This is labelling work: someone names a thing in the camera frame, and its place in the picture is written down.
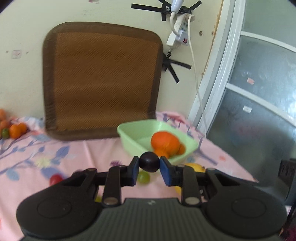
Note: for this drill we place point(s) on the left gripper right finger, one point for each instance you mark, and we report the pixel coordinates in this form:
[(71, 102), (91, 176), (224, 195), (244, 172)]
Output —
[(184, 177)]

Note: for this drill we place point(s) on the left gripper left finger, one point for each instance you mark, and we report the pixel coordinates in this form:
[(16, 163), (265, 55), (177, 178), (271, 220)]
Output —
[(116, 178)]

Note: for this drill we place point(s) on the yellow lemon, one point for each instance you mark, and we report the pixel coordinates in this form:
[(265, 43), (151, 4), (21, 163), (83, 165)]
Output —
[(197, 168)]

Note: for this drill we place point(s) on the small green lime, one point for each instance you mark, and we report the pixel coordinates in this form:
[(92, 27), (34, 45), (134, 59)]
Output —
[(143, 178)]

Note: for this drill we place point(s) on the small tangerine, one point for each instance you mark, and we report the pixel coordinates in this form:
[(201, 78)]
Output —
[(181, 150)]

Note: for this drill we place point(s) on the dark purple plum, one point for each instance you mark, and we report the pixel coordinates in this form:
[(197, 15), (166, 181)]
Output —
[(149, 162)]

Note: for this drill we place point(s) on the large orange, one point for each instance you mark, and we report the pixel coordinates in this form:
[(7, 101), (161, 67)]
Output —
[(165, 144)]

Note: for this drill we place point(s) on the red cherry tomato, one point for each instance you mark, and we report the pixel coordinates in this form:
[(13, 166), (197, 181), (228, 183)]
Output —
[(54, 179)]

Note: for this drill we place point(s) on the pale green grape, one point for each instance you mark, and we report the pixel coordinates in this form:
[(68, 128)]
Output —
[(98, 199)]

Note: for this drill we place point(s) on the light green plastic basin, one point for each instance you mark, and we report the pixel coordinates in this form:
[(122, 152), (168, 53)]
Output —
[(138, 137)]

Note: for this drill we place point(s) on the white framed glass door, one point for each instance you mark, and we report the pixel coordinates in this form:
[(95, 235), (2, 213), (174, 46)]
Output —
[(250, 109)]

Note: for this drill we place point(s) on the pink tree print bedsheet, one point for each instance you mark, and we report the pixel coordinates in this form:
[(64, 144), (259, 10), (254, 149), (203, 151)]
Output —
[(28, 163)]

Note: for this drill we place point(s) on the brown woven seat cushion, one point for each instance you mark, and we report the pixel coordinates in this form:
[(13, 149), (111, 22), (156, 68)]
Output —
[(97, 76)]

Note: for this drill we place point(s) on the background tangerine on bed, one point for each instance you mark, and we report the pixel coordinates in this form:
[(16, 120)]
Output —
[(15, 131)]

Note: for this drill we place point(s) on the background green lime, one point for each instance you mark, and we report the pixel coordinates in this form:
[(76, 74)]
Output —
[(5, 133)]

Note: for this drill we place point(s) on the orange carrots pile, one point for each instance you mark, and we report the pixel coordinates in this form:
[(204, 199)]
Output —
[(4, 121)]

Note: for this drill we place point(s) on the white power strip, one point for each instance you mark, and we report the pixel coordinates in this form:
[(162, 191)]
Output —
[(179, 30)]

